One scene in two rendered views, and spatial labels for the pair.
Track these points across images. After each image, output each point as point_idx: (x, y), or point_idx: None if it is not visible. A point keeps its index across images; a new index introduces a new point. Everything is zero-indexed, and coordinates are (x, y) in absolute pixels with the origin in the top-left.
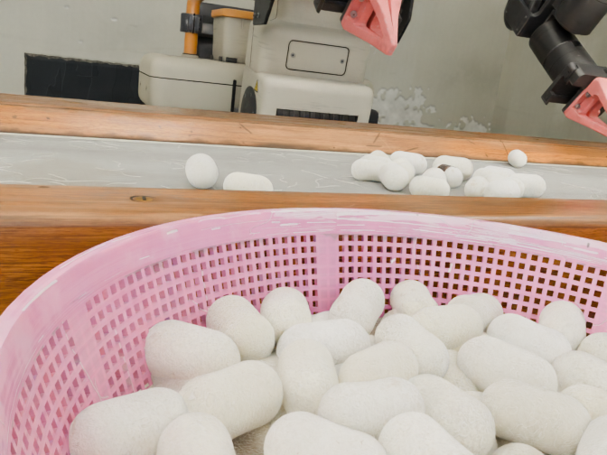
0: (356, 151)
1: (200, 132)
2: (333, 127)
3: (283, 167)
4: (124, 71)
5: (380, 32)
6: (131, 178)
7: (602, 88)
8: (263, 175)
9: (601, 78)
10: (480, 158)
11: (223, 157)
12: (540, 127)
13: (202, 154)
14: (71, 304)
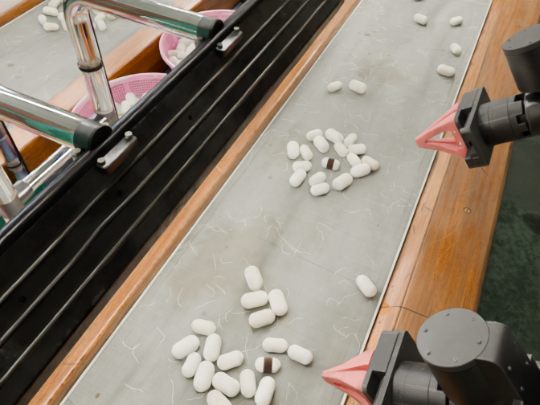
0: (421, 198)
1: (451, 132)
2: (443, 186)
3: (383, 132)
4: None
5: (447, 145)
6: (372, 82)
7: (361, 353)
8: (369, 116)
9: (370, 353)
10: (391, 280)
11: (408, 124)
12: None
13: (360, 83)
14: None
